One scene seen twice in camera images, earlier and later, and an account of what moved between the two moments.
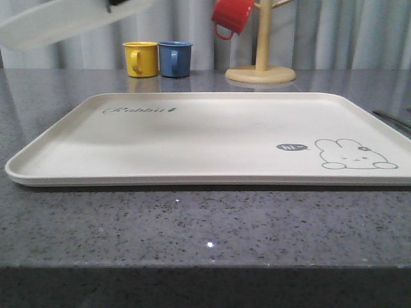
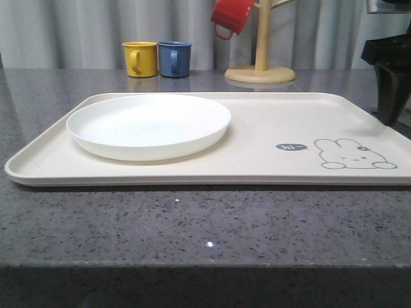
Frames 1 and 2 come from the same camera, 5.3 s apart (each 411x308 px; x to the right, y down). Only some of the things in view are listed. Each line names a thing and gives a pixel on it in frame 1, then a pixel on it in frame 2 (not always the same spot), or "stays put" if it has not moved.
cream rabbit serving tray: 220,138 stays put
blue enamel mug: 175,58 stays put
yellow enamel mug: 142,58 stays put
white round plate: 45,25 -> 148,128
